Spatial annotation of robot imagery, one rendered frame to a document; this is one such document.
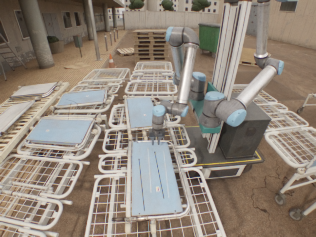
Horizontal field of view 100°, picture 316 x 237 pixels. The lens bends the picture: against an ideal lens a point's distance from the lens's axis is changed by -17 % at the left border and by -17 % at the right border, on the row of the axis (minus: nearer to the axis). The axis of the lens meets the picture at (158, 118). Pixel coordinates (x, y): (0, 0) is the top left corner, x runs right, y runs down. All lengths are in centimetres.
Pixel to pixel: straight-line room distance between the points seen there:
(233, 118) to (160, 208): 78
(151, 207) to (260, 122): 120
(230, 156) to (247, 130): 36
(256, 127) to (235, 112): 53
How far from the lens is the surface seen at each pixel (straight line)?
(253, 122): 161
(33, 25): 735
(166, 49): 581
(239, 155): 187
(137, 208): 114
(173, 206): 116
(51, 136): 196
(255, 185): 219
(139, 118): 184
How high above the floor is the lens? 161
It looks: 35 degrees down
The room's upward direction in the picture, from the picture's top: straight up
